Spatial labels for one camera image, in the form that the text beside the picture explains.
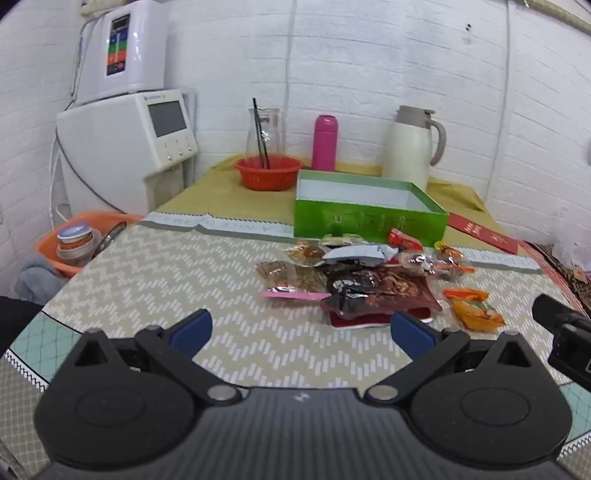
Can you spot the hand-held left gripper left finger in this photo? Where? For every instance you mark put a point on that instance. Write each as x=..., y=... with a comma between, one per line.
x=191, y=330

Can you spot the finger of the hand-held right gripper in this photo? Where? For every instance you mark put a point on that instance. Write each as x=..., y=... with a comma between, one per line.
x=549, y=311

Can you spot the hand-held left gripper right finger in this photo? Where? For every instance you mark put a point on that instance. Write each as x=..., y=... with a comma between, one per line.
x=408, y=334

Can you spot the large red snack packet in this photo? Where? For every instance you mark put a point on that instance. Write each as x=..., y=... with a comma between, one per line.
x=360, y=322

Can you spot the dark brown snack packet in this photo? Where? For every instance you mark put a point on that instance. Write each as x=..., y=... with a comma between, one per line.
x=383, y=290

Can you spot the small orange snack packet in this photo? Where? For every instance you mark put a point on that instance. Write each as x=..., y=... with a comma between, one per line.
x=466, y=294

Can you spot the clear red snack packet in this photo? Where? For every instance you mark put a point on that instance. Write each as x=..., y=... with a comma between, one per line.
x=438, y=263

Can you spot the red snack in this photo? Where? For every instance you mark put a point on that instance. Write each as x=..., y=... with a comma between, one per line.
x=402, y=240

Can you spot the silver snack packet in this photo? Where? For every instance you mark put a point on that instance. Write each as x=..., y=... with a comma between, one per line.
x=355, y=253

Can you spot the pink-edged brown snack packet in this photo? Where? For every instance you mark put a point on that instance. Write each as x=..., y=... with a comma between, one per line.
x=286, y=277

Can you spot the small beige snack packet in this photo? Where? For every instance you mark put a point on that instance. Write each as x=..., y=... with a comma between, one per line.
x=344, y=239

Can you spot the green cardboard box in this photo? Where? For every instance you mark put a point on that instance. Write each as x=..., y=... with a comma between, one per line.
x=369, y=219

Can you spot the small orange-brown snack packet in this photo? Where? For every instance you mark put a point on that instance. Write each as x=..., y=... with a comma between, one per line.
x=304, y=251

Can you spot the patterned dark fabric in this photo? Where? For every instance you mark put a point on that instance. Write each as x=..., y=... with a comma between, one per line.
x=554, y=267

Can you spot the zigzag patterned table mat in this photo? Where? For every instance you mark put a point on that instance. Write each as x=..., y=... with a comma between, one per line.
x=161, y=286

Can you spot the red paper envelope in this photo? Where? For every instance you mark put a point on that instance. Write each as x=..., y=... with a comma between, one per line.
x=485, y=233

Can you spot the yellow tablecloth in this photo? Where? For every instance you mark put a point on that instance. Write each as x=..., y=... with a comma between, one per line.
x=217, y=194

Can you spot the stacked metal tins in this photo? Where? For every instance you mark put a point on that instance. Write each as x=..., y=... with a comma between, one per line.
x=74, y=237

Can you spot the orange plastic basin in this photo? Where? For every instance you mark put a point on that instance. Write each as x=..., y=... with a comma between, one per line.
x=51, y=251

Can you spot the grey cloth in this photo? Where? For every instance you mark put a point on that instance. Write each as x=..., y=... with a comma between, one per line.
x=34, y=277

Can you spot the dark cloth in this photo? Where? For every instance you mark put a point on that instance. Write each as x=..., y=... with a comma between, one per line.
x=16, y=321

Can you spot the white thermos jug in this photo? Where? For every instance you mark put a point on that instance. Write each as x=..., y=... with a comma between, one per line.
x=408, y=147

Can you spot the white machine with screen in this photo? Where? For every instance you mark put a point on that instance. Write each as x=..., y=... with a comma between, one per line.
x=115, y=138

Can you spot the black straw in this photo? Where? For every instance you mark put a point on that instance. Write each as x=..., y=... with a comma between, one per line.
x=259, y=134

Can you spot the pink thermos bottle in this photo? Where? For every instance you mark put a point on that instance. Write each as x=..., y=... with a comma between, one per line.
x=324, y=143

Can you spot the clear glass jar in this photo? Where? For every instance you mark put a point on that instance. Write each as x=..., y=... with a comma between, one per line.
x=264, y=129

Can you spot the white water purifier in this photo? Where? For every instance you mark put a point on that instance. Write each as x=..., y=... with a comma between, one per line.
x=124, y=46

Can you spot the white wall pipe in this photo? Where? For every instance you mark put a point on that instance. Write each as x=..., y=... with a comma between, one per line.
x=290, y=69

